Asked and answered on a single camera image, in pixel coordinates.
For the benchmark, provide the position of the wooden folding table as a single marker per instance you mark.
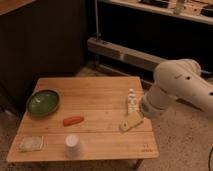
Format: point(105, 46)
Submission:
point(101, 101)

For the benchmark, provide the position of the green ceramic bowl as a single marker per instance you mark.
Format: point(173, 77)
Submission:
point(43, 103)

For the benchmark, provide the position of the dark wooden cabinet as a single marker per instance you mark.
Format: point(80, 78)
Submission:
point(46, 38)

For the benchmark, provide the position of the long metal rail beam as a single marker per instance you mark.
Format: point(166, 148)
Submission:
point(120, 60)

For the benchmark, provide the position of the background shelf with items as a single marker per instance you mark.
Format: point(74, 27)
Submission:
point(184, 9)

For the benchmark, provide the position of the yellow gripper attachment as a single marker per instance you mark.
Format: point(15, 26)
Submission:
point(132, 120)

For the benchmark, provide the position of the white upside-down cup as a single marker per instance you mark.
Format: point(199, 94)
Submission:
point(73, 145)

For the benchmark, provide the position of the white bottle with label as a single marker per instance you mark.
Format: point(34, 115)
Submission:
point(132, 102)

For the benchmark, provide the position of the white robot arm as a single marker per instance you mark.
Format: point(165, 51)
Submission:
point(173, 80)

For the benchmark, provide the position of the orange carrot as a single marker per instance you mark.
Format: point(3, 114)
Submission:
point(72, 120)

